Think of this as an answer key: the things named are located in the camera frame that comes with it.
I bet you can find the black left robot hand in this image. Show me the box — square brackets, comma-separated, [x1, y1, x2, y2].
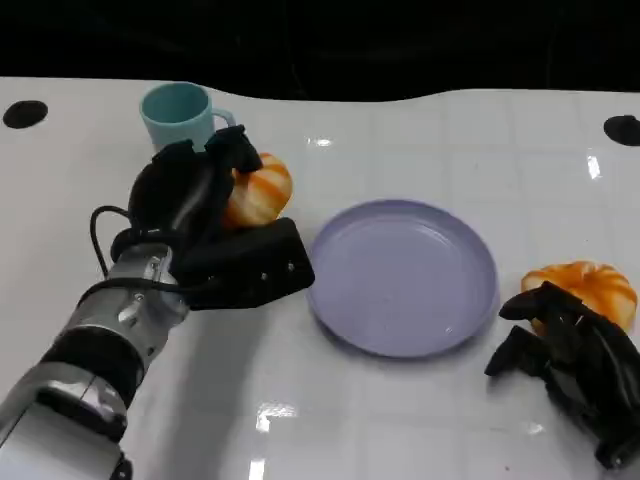
[110, 126, 265, 261]

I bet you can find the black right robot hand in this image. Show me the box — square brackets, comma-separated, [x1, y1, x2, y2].
[483, 280, 640, 471]

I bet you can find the orange white toy bread roll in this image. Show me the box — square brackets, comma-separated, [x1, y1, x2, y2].
[222, 152, 294, 231]
[520, 259, 640, 334]

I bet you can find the pale green mug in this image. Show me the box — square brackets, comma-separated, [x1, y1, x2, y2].
[138, 82, 237, 152]

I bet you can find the lilac plate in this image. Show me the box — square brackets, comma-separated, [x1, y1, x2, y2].
[305, 198, 500, 359]

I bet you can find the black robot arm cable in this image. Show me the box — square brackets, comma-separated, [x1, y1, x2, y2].
[89, 205, 201, 296]

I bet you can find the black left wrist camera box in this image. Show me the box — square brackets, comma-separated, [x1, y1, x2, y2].
[175, 217, 316, 312]

